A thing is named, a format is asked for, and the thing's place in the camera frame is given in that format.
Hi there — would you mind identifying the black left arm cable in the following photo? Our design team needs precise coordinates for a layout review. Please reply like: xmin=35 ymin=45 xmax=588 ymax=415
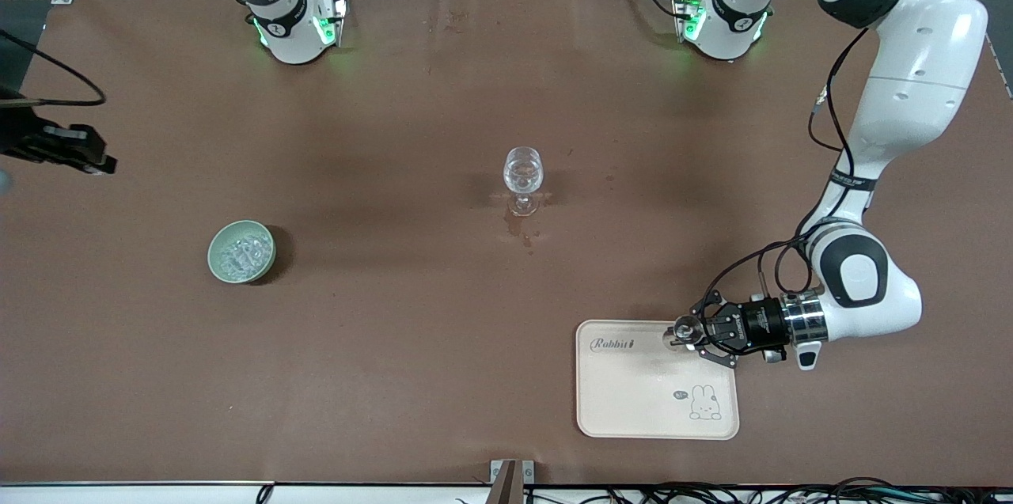
xmin=692 ymin=28 xmax=871 ymax=316

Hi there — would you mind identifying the cream rabbit print tray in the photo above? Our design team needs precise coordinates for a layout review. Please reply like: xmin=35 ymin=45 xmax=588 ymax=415
xmin=575 ymin=320 xmax=741 ymax=441

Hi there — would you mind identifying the clear wine glass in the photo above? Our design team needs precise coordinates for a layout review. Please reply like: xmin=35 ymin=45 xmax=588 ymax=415
xmin=503 ymin=146 xmax=546 ymax=218

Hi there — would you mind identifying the steel double jigger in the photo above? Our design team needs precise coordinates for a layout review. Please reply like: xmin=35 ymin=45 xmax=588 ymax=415
xmin=663 ymin=316 xmax=704 ymax=351

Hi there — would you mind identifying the clear ice cubes pile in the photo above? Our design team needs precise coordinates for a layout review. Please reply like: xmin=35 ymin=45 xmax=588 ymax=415
xmin=218 ymin=229 xmax=267 ymax=277

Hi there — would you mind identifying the brown table cover mat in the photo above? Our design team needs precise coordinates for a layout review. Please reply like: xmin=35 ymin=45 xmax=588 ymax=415
xmin=0 ymin=0 xmax=1013 ymax=487

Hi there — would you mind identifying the metal table edge bracket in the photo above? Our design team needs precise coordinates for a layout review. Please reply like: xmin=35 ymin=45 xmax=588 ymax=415
xmin=490 ymin=460 xmax=535 ymax=504

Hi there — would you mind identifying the tangled black cables bundle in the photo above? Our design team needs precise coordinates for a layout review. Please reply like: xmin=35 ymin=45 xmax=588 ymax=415
xmin=455 ymin=477 xmax=1013 ymax=504

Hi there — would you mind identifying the pale green ceramic bowl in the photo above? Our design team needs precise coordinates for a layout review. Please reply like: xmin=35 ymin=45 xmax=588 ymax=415
xmin=207 ymin=220 xmax=277 ymax=285

